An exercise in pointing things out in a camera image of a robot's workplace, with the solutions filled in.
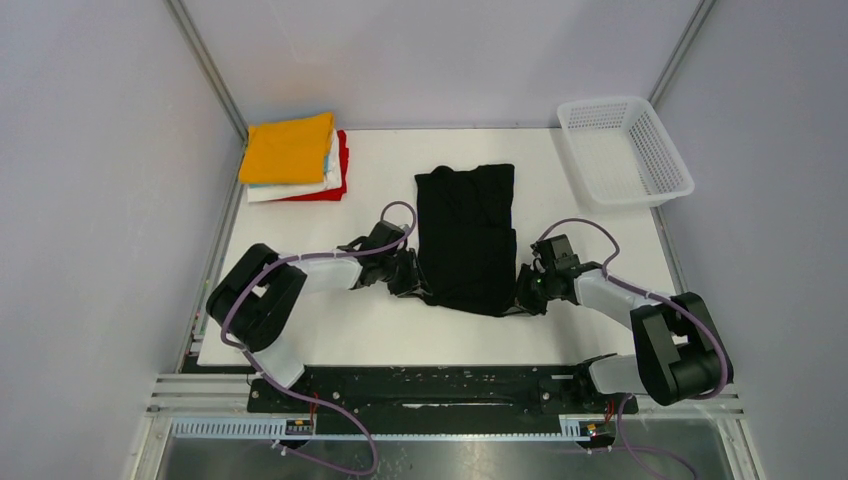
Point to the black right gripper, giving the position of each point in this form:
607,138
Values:
524,303

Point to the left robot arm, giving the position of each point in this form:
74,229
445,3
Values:
254,301

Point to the white plastic basket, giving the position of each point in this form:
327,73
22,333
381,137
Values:
619,155

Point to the folded red t shirt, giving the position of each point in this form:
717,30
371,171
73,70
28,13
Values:
336,186

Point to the folded orange t shirt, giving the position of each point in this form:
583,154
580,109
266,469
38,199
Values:
288,152

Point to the right controller box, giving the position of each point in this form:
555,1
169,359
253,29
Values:
592,429

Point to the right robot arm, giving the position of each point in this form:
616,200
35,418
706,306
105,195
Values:
678,354

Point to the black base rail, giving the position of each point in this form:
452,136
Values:
429,400

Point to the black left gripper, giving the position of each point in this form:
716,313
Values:
411,286

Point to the aluminium frame post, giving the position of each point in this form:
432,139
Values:
687,39
193,38

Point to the folded white t shirt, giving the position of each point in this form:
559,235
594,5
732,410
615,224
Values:
264,193

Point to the left aluminium frame post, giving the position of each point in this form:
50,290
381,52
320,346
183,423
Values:
193,38

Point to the right aluminium frame post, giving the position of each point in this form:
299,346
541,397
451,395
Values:
687,39

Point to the black t shirt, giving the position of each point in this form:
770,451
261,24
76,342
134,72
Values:
467,243

